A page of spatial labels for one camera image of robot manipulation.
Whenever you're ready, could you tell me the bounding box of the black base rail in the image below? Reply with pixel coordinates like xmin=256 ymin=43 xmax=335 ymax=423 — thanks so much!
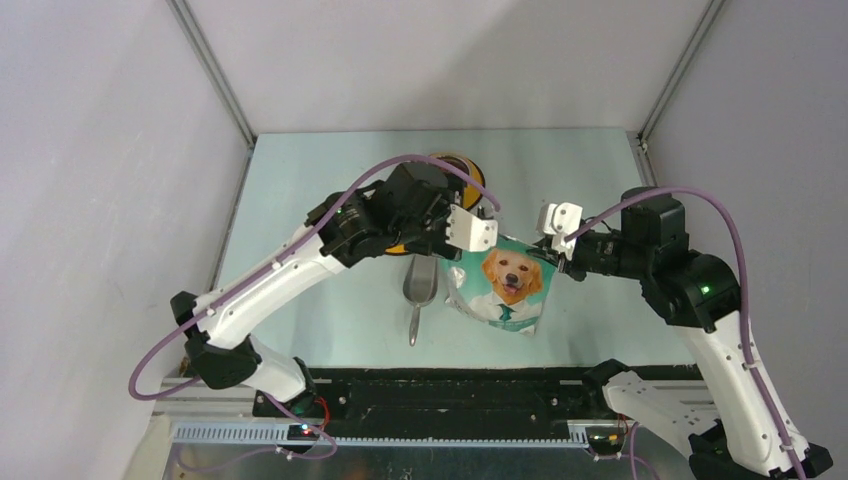
xmin=253 ymin=367 xmax=619 ymax=441

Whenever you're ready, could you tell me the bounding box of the grey slotted cable duct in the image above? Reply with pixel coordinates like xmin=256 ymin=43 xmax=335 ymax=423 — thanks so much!
xmin=173 ymin=422 xmax=591 ymax=446

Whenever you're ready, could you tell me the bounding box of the metal food scoop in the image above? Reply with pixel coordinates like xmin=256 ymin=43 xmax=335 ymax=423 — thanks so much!
xmin=402 ymin=255 xmax=439 ymax=347

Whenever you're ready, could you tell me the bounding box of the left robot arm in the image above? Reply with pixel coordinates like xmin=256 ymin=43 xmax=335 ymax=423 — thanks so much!
xmin=170 ymin=162 xmax=466 ymax=417

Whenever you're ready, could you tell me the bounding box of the yellow double bowl feeder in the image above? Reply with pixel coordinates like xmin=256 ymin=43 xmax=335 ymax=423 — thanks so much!
xmin=384 ymin=152 xmax=488 ymax=256

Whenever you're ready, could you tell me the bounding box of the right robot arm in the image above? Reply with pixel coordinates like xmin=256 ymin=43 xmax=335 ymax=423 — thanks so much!
xmin=531 ymin=187 xmax=833 ymax=479

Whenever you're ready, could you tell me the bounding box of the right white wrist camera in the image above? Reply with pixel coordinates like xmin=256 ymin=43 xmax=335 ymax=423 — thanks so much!
xmin=536 ymin=202 xmax=583 ymax=260

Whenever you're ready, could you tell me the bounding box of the green pet food bag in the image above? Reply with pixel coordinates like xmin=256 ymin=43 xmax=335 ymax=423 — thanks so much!
xmin=441 ymin=235 xmax=555 ymax=336

